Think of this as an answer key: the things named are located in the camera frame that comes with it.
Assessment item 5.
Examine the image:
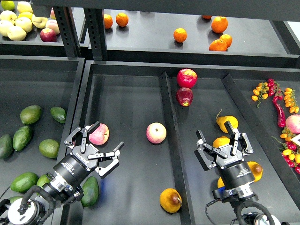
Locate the pink apple left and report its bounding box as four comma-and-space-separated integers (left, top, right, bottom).
89, 123, 110, 145

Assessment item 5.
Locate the dark red apple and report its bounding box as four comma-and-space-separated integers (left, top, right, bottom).
176, 87, 194, 107

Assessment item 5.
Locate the large orange top right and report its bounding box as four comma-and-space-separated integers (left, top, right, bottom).
211, 16, 228, 34

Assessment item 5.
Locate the dark green avocado bottom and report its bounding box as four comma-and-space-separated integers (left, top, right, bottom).
9, 196, 23, 204

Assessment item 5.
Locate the orange behind post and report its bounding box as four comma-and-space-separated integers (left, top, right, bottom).
104, 14, 113, 29

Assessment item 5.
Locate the bright red apple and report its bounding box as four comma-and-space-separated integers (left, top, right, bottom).
177, 68, 198, 89

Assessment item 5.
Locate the black shelf post right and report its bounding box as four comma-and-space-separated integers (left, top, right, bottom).
84, 8, 108, 61

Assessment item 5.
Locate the yellow pear right brown spot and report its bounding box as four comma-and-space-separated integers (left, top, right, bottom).
247, 161, 263, 182

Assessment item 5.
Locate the pink apple centre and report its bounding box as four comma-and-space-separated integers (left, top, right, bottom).
146, 122, 166, 144

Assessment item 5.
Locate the light green round avocado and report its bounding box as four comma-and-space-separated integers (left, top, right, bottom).
39, 139, 60, 158

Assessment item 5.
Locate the light green avocado top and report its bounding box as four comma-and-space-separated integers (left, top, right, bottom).
20, 105, 42, 125

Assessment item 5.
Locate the dark green avocado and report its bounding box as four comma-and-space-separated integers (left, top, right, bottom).
9, 196, 23, 204
50, 106, 67, 123

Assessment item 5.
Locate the yellow pear with stem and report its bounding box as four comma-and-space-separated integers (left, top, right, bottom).
216, 110, 239, 134

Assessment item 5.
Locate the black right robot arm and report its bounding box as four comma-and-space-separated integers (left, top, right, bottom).
195, 121, 280, 225

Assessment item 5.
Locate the pink apple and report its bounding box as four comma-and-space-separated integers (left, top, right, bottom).
146, 122, 166, 144
89, 123, 110, 145

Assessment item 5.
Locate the red apple on shelf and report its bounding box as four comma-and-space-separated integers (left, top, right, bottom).
40, 28, 57, 42

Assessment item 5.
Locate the dark avocado left edge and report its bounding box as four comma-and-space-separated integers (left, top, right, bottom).
0, 134, 13, 159

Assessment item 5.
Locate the white price label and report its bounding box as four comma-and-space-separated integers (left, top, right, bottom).
291, 134, 300, 146

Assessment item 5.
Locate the red chili pepper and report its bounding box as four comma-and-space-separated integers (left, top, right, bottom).
272, 96, 285, 128

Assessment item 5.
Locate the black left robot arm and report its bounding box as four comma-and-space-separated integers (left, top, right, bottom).
0, 121, 124, 225

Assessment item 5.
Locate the black shelf post left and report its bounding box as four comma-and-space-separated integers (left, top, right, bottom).
53, 6, 81, 57

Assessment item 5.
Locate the light green avocado lower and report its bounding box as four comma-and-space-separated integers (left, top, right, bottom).
37, 174, 50, 188

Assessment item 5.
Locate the black tray divider right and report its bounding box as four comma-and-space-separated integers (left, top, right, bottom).
222, 74, 300, 189

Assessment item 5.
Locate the small orange right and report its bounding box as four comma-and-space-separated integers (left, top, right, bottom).
219, 34, 233, 48

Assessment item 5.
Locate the orange cherry tomato string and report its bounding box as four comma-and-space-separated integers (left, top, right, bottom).
283, 87, 300, 114

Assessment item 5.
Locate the mixed cherry tomatoes pile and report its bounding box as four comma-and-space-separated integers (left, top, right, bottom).
272, 127, 300, 174

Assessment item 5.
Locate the dark green avocado top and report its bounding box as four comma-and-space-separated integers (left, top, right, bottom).
50, 106, 67, 123

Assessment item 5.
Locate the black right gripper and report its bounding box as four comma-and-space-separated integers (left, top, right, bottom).
194, 121, 255, 189

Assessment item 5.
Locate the black shelf post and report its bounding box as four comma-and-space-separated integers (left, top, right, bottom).
84, 8, 108, 61
53, 6, 81, 57

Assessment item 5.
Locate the pale peach on shelf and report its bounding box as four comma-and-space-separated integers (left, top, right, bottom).
45, 19, 60, 35

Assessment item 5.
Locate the orange cherry tomato bunch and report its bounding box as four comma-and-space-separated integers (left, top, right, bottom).
251, 82, 269, 108

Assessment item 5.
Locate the red cherry tomato bunch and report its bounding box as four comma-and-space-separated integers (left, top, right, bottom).
267, 78, 284, 100

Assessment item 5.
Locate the pink peach right edge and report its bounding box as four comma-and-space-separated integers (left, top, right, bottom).
285, 114, 300, 134

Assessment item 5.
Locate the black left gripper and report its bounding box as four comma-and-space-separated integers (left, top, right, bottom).
53, 121, 124, 189

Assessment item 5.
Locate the orange front right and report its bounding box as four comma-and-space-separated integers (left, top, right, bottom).
209, 39, 227, 52

